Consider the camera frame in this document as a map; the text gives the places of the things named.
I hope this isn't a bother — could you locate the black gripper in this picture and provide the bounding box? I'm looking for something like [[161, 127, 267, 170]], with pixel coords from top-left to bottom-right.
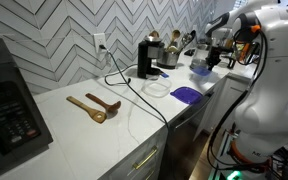
[[205, 45, 224, 72]]

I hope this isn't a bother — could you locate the light blue plastic lid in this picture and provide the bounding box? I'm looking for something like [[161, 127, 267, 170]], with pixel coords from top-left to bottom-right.
[[190, 65, 212, 77]]

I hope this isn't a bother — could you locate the black phone stand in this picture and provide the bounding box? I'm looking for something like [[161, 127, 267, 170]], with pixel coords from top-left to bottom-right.
[[222, 55, 237, 70]]

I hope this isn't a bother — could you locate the potted plant orange pot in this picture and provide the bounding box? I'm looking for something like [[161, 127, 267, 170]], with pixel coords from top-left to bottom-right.
[[231, 39, 252, 62]]

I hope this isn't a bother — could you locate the metal utensil holder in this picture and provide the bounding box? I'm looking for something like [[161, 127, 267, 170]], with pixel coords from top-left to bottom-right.
[[156, 48, 181, 70]]

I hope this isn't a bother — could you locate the wooden spoon in holder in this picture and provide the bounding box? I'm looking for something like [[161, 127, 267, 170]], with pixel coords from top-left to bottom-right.
[[168, 29, 182, 53]]

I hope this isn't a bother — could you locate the black coffee grinder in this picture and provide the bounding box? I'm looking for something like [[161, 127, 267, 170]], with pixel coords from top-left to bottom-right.
[[136, 34, 166, 80]]

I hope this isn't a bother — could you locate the wide wooden spatula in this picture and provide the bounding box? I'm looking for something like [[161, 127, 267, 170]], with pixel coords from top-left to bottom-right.
[[148, 30, 161, 39]]

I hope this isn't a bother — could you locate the wooden cart board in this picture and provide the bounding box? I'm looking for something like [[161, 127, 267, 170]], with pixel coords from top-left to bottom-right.
[[188, 133, 218, 180]]

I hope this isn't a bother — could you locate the dark wooden spoon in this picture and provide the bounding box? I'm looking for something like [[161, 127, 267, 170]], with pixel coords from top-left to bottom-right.
[[85, 92, 122, 114]]

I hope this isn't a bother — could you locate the light wooden slotted spoon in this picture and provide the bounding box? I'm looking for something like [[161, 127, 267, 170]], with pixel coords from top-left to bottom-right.
[[66, 95, 108, 124]]

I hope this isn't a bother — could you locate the black microwave oven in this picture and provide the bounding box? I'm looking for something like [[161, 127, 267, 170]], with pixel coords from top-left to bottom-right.
[[0, 37, 55, 180]]

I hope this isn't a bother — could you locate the dishwasher handle bar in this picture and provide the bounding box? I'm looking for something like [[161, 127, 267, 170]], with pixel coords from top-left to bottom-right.
[[173, 92, 215, 130]]

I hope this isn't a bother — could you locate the black grinder cord with plug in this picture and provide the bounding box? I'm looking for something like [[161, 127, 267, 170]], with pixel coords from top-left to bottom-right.
[[104, 63, 139, 87]]

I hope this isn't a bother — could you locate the black power cable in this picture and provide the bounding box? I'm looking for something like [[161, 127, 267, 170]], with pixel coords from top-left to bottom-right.
[[98, 44, 176, 180]]

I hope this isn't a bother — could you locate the long brass drawer handle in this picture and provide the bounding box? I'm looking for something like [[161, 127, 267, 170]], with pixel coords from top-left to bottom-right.
[[131, 145, 159, 171]]

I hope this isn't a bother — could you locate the white wall outlet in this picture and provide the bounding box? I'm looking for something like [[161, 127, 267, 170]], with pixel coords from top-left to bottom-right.
[[93, 32, 108, 54]]

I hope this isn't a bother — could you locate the short brass drawer handle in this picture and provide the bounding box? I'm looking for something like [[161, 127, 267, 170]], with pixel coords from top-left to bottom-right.
[[144, 169, 157, 180]]

